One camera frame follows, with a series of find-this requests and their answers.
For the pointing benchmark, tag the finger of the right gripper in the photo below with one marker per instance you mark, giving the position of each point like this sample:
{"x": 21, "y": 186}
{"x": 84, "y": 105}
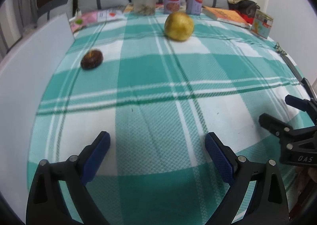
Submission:
{"x": 283, "y": 130}
{"x": 308, "y": 106}

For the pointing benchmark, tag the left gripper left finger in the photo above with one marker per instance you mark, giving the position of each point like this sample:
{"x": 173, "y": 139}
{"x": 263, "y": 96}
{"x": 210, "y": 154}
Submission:
{"x": 46, "y": 203}

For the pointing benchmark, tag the yellow-green pear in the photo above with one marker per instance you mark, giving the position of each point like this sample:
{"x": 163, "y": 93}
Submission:
{"x": 178, "y": 26}

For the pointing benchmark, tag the dark brown round fruit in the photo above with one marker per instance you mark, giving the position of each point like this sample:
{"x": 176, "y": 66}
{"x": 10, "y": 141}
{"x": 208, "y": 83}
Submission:
{"x": 92, "y": 59}

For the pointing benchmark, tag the colourful small box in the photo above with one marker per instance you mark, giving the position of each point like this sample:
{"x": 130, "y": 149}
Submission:
{"x": 262, "y": 24}

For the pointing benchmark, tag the orange book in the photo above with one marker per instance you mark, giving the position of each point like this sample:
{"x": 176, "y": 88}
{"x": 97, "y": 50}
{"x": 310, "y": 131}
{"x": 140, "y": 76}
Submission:
{"x": 226, "y": 16}

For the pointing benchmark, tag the teal white checked cloth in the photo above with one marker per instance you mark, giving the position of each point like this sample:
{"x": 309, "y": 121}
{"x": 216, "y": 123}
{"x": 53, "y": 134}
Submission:
{"x": 158, "y": 99}

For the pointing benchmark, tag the purple tin can right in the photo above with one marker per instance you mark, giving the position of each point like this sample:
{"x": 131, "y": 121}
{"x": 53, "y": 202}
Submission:
{"x": 193, "y": 7}

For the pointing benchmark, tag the clear plastic jar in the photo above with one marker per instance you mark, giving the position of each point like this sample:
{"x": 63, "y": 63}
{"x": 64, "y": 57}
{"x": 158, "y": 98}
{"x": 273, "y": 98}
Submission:
{"x": 144, "y": 7}

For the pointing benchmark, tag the pink booklet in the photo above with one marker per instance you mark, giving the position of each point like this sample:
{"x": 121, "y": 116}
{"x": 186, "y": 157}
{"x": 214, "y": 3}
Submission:
{"x": 96, "y": 17}

